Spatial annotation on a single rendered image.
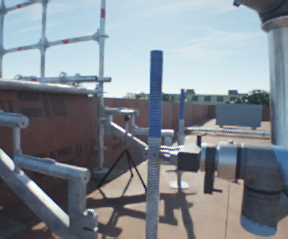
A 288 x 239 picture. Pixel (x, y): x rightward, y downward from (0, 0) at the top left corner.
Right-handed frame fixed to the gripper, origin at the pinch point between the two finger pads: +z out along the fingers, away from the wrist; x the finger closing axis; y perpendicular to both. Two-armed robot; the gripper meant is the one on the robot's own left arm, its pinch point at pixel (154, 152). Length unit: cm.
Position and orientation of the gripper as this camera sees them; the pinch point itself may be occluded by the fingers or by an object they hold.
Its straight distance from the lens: 62.3
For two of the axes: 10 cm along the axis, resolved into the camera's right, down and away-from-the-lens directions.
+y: 0.2, -10.0, -0.7
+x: -3.8, 0.5, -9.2
